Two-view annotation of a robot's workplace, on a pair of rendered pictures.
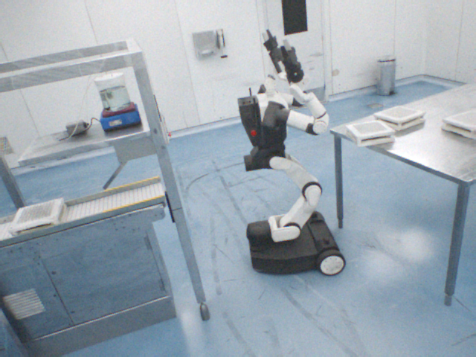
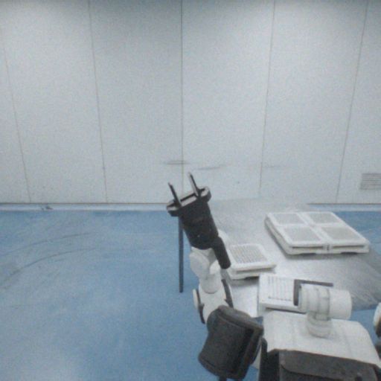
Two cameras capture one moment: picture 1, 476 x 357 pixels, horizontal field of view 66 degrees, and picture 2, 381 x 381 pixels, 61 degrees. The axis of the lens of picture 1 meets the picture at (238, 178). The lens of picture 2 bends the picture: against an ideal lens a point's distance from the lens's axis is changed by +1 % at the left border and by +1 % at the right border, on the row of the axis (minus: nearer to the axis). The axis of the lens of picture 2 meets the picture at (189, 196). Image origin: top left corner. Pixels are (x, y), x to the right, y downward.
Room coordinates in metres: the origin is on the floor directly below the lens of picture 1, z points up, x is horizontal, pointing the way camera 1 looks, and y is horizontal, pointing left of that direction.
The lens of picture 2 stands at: (2.46, 0.42, 1.86)
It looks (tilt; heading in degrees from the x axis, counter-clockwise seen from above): 19 degrees down; 281
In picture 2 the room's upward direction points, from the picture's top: straight up
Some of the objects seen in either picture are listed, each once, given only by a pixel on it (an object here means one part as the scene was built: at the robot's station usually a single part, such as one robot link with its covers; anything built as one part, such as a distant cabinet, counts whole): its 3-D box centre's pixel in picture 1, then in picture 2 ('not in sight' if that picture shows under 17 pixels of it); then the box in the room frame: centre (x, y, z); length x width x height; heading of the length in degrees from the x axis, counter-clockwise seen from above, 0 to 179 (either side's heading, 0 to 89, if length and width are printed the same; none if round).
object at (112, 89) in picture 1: (112, 90); not in sight; (1.97, 0.57, 1.53); 0.15 x 0.15 x 0.19
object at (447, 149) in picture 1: (468, 120); (269, 237); (2.31, -1.63, 0.87); 1.50 x 1.10 x 0.04; 110
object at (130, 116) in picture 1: (120, 115); not in sight; (1.98, 0.57, 1.39); 0.21 x 0.20 x 0.09; 13
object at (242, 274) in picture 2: (399, 120); (245, 263); (2.46, -1.21, 0.90); 0.24 x 0.24 x 0.02; 21
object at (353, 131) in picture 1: (369, 129); (286, 291); (2.27, -0.92, 0.95); 0.25 x 0.24 x 0.02; 179
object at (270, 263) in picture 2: (399, 114); (246, 255); (2.46, -1.21, 0.95); 0.25 x 0.24 x 0.02; 21
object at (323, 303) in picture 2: (269, 85); (324, 305); (2.27, -0.29, 1.35); 0.10 x 0.07 x 0.09; 179
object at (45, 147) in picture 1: (89, 137); not in sight; (1.89, 0.74, 1.33); 0.62 x 0.38 x 0.04; 103
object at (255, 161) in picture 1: (264, 156); not in sight; (2.28, -0.20, 0.88); 0.28 x 0.13 x 0.18; 89
